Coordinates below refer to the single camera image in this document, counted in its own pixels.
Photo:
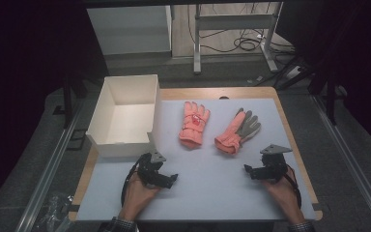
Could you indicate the pink glove with red tag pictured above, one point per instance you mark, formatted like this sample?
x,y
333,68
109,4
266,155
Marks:
x,y
193,127

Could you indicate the light blue table mat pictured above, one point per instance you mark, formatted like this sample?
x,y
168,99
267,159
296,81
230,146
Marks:
x,y
212,187

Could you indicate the white box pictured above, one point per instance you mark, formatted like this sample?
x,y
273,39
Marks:
x,y
125,122

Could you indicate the black stand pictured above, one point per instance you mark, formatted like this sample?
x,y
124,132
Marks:
x,y
67,100
330,96

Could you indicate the aluminium rail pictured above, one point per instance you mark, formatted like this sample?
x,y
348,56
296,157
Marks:
x,y
351,161
48,174

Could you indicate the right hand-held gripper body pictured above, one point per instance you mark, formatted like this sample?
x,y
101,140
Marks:
x,y
273,167

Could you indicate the pink glove with grey palm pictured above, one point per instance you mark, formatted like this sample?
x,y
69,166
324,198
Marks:
x,y
235,133

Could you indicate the white cabinet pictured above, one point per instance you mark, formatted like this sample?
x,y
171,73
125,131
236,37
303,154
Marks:
x,y
132,29

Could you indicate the white power strip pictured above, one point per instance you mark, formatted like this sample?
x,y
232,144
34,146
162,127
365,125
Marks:
x,y
293,72

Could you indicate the person's left hand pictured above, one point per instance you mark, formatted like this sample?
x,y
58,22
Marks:
x,y
138,196

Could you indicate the wooden table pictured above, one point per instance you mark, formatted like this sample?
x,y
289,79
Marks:
x,y
190,93

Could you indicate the clear plastic bag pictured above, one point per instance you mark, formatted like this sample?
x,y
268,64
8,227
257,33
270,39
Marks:
x,y
56,211

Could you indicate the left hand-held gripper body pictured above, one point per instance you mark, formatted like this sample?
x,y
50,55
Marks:
x,y
149,170

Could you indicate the white metal desk frame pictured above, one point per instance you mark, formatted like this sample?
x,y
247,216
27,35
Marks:
x,y
235,22

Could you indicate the person's right hand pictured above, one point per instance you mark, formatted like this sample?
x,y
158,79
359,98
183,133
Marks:
x,y
283,196

